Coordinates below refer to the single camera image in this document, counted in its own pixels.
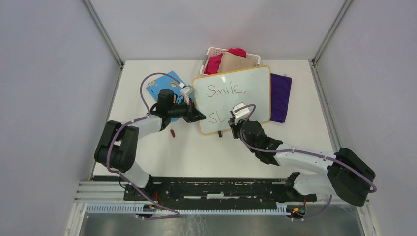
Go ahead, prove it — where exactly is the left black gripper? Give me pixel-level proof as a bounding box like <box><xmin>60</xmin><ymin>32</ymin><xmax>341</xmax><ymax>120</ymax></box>
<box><xmin>168</xmin><ymin>98</ymin><xmax>206</xmax><ymax>123</ymax></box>

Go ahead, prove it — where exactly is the yellow framed whiteboard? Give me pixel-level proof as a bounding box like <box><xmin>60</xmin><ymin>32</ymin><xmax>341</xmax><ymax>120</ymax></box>
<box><xmin>192</xmin><ymin>65</ymin><xmax>271</xmax><ymax>135</ymax></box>

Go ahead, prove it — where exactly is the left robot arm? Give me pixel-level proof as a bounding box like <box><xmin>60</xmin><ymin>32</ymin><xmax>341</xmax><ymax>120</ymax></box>
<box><xmin>94</xmin><ymin>89</ymin><xmax>206</xmax><ymax>201</ymax></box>

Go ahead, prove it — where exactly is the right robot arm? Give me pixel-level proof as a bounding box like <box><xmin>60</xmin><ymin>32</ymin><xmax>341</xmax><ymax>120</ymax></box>
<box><xmin>228</xmin><ymin>117</ymin><xmax>377</xmax><ymax>207</ymax></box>

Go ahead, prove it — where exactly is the red cloth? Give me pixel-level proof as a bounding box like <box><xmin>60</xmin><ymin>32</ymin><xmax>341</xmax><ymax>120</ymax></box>
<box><xmin>203</xmin><ymin>47</ymin><xmax>247</xmax><ymax>75</ymax></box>

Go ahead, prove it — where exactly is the purple cloth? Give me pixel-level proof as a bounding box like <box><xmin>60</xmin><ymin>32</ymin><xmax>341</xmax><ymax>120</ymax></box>
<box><xmin>270</xmin><ymin>73</ymin><xmax>292</xmax><ymax>123</ymax></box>

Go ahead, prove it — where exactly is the beige cloth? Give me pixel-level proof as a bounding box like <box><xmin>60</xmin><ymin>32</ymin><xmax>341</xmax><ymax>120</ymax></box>
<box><xmin>218</xmin><ymin>52</ymin><xmax>258</xmax><ymax>73</ymax></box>

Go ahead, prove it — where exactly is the white plastic basket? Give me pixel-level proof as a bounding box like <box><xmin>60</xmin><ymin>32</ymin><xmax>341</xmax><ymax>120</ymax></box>
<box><xmin>200</xmin><ymin>47</ymin><xmax>261</xmax><ymax>76</ymax></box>

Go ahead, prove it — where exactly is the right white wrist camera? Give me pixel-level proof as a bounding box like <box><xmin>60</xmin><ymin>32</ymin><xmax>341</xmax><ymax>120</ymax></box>
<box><xmin>231</xmin><ymin>103</ymin><xmax>251</xmax><ymax>123</ymax></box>

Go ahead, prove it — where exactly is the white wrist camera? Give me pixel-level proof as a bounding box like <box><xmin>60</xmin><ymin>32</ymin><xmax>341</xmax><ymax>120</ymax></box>
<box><xmin>231</xmin><ymin>103</ymin><xmax>251</xmax><ymax>123</ymax></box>
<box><xmin>180</xmin><ymin>85</ymin><xmax>194</xmax><ymax>104</ymax></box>

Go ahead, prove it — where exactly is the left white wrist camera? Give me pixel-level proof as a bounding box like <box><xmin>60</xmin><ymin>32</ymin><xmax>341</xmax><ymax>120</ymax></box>
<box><xmin>180</xmin><ymin>85</ymin><xmax>194</xmax><ymax>104</ymax></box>

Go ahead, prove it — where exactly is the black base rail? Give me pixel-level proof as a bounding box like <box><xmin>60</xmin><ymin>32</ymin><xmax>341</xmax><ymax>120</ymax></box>
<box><xmin>141</xmin><ymin>177</ymin><xmax>317</xmax><ymax>210</ymax></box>

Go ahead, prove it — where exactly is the white comb cable duct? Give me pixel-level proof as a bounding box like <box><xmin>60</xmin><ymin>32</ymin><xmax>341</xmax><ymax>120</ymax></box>
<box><xmin>86</xmin><ymin>203</ymin><xmax>290</xmax><ymax>216</ymax></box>

